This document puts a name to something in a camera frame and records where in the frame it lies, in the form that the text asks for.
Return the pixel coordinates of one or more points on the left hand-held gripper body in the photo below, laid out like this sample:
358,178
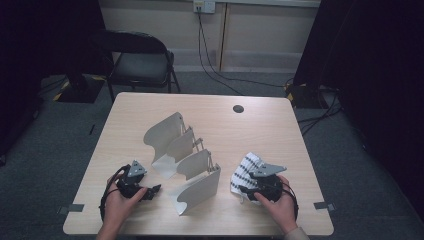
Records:
128,185

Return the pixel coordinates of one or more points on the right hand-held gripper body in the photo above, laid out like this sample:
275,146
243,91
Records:
266,188

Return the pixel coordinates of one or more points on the white black striped cloth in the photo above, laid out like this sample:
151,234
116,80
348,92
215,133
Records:
243,170

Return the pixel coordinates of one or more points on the person's left hand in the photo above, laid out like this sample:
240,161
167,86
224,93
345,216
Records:
115,205

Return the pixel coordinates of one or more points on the person's right hand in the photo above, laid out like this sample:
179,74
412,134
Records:
280,210

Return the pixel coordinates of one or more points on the grey tape strip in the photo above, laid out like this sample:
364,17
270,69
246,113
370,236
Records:
71,208
324,206

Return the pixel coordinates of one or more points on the black round table grommet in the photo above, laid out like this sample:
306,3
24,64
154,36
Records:
238,109

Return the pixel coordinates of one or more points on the black stand base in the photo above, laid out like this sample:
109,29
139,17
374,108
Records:
303,98
83,91

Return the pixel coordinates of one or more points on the black folding chair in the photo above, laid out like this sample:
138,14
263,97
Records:
140,68

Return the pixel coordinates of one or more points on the black curtain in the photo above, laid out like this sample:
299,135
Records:
373,66
33,50

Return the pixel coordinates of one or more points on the white wall socket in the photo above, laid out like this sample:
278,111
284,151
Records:
204,6

